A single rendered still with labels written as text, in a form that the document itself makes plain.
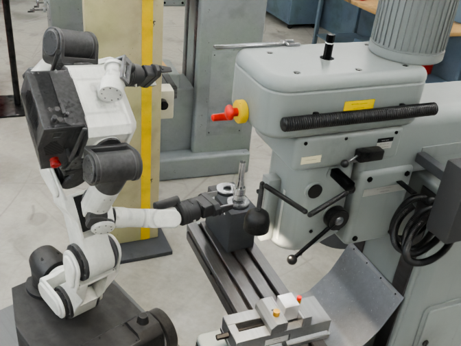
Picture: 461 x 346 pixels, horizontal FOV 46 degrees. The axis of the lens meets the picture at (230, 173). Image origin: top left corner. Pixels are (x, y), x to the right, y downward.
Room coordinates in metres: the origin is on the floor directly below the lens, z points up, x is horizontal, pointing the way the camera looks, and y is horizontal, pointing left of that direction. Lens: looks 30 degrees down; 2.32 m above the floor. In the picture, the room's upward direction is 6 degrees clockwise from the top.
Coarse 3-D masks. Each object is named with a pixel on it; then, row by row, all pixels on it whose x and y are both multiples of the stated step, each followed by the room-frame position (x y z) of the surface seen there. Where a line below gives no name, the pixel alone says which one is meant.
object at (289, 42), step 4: (284, 40) 1.47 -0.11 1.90; (288, 40) 1.47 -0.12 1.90; (292, 40) 1.47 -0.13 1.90; (228, 44) 1.38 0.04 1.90; (232, 44) 1.38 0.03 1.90; (236, 44) 1.39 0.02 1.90; (240, 44) 1.39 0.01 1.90; (244, 44) 1.39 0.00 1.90; (248, 44) 1.40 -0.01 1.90; (252, 44) 1.40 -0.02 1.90; (256, 44) 1.40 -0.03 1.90; (260, 44) 1.41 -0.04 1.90; (264, 44) 1.41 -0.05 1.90; (268, 44) 1.42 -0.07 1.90; (272, 44) 1.42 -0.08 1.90; (276, 44) 1.43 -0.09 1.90; (280, 44) 1.43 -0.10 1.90; (284, 44) 1.44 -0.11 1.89; (288, 44) 1.43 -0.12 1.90; (292, 44) 1.44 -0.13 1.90; (296, 44) 1.44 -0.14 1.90; (216, 48) 1.34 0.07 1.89; (220, 48) 1.35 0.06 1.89; (224, 48) 1.36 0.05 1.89; (228, 48) 1.36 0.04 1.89; (232, 48) 1.37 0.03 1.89; (236, 48) 1.37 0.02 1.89
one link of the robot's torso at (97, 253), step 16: (48, 176) 1.58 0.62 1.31; (80, 192) 1.59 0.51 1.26; (64, 208) 1.53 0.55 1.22; (80, 208) 1.59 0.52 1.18; (80, 224) 1.53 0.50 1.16; (80, 240) 1.51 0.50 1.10; (96, 240) 1.54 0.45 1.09; (112, 240) 1.59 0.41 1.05; (80, 256) 1.49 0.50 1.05; (96, 256) 1.51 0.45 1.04; (112, 256) 1.55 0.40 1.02; (80, 272) 1.47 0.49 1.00; (96, 272) 1.50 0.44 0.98
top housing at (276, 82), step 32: (256, 64) 1.28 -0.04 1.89; (288, 64) 1.29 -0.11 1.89; (320, 64) 1.32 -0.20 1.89; (352, 64) 1.34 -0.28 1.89; (384, 64) 1.37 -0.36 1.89; (256, 96) 1.23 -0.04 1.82; (288, 96) 1.18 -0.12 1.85; (320, 96) 1.22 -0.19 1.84; (352, 96) 1.26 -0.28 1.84; (384, 96) 1.30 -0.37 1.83; (416, 96) 1.35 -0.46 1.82; (256, 128) 1.22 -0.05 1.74; (320, 128) 1.23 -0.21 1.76; (352, 128) 1.27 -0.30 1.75
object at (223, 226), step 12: (228, 192) 1.87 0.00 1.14; (240, 204) 1.79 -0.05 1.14; (252, 204) 1.82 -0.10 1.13; (216, 216) 1.83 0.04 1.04; (228, 216) 1.74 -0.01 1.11; (240, 216) 1.75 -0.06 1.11; (216, 228) 1.82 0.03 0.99; (228, 228) 1.74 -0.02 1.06; (240, 228) 1.75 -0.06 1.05; (228, 240) 1.73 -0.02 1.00; (240, 240) 1.76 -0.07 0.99; (252, 240) 1.78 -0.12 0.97; (228, 252) 1.73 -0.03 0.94
